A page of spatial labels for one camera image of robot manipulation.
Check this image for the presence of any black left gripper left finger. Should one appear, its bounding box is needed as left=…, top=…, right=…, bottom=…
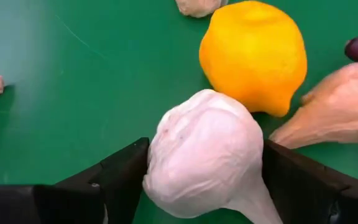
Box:
left=0, top=137, right=150, bottom=224

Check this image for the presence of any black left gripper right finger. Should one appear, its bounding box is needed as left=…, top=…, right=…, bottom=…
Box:
left=262, top=139, right=358, bottom=224

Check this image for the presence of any yellow toy vegetable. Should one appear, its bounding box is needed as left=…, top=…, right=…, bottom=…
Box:
left=142, top=88, right=285, bottom=224

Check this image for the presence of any yellow lemon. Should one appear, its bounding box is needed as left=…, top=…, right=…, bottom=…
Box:
left=198, top=0, right=308, bottom=118

